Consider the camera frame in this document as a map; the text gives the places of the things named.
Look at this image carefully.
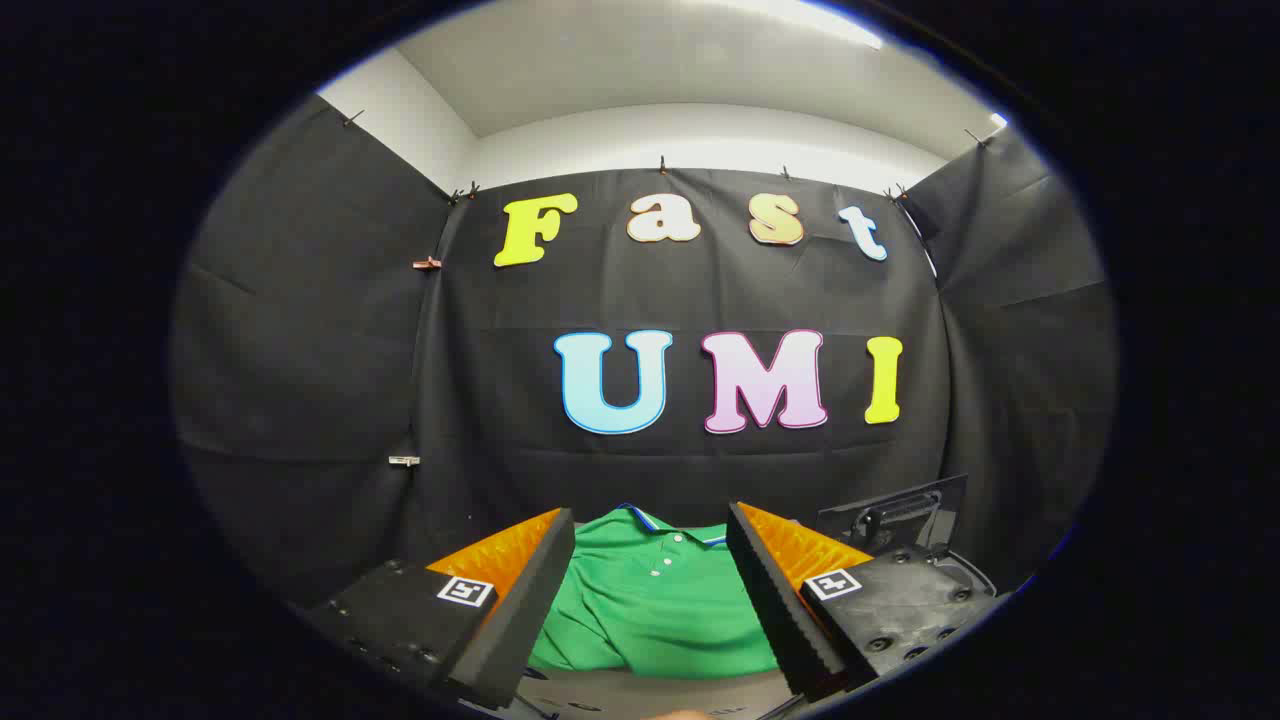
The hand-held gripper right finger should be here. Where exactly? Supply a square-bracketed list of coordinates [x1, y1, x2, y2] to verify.
[726, 501, 1003, 703]

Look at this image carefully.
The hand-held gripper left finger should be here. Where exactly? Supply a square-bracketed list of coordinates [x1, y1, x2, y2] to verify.
[298, 507, 578, 711]

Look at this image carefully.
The green polo shirt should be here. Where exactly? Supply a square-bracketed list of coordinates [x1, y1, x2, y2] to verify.
[528, 505, 781, 681]

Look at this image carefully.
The transparent washing machine lid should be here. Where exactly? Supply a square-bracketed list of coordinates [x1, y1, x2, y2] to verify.
[818, 475, 969, 557]

